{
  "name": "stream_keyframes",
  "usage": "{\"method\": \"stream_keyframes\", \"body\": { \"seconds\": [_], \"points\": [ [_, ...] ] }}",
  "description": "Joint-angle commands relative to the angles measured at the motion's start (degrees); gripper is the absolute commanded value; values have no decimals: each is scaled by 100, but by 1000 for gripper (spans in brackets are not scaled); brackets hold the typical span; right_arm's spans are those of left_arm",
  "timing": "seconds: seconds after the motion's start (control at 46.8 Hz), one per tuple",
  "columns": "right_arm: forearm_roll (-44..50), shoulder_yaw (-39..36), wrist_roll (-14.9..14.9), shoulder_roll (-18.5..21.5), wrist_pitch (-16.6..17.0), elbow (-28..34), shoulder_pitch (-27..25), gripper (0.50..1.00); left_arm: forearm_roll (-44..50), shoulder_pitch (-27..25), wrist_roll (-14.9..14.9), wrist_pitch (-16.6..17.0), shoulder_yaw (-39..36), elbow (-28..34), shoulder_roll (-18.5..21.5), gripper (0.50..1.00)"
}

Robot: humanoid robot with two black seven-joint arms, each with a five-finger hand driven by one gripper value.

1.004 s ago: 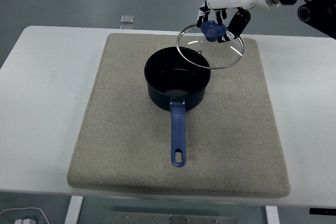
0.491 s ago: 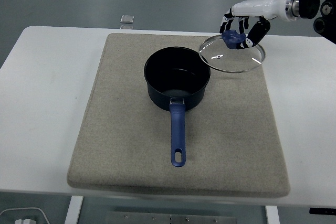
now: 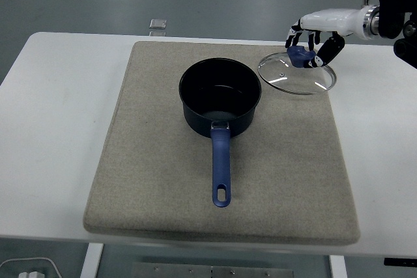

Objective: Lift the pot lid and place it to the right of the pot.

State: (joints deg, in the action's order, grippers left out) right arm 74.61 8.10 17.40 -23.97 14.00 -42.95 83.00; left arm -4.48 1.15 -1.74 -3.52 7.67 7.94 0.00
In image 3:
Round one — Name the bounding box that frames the black flat bar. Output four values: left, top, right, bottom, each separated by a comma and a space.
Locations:
383, 257, 417, 267

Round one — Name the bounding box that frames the beige fabric mat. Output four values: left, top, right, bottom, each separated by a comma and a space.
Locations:
83, 40, 362, 247

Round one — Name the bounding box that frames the white table leg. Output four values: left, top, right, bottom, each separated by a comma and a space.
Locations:
79, 242, 104, 278
328, 255, 348, 278

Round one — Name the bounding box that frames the dark pot with blue handle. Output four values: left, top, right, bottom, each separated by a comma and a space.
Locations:
178, 57, 263, 208

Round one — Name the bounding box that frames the glass pot lid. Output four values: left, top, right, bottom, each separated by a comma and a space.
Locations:
257, 46, 337, 96

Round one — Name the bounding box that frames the robot hand, white shell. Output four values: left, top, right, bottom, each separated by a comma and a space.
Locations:
285, 6, 366, 69

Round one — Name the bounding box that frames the grey metal plate with screws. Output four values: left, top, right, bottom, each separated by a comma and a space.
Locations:
132, 261, 296, 278

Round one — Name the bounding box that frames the white cable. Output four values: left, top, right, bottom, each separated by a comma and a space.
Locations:
0, 257, 63, 278

